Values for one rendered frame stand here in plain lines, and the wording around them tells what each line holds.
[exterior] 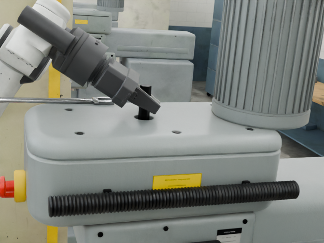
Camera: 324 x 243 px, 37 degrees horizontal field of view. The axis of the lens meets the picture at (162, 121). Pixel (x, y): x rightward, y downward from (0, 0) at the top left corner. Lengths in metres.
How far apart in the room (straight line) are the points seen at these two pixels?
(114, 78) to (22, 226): 2.15
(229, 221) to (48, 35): 0.47
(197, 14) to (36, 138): 9.92
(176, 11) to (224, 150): 9.66
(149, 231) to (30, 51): 0.38
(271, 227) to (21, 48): 0.59
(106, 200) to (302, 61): 0.43
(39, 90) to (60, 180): 1.88
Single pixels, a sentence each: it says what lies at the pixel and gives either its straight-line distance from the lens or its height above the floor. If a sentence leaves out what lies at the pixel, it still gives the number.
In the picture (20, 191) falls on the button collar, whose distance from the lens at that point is 0.91.
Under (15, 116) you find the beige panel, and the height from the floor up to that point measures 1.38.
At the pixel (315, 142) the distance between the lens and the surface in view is 6.67.
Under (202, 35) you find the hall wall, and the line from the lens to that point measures 10.74.
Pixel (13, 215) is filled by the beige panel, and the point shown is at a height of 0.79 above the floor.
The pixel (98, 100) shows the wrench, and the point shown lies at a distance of 1.00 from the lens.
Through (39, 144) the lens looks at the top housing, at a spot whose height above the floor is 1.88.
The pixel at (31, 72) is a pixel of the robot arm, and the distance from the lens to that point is 1.14.
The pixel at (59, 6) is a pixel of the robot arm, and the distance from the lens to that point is 0.89.
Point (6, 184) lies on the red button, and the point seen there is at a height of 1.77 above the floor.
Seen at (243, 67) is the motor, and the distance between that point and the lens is 0.91.
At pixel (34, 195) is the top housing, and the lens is 0.83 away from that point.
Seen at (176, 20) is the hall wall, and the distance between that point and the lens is 10.50.
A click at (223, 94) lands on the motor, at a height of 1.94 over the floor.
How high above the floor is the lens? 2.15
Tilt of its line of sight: 17 degrees down
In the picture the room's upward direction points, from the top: 5 degrees clockwise
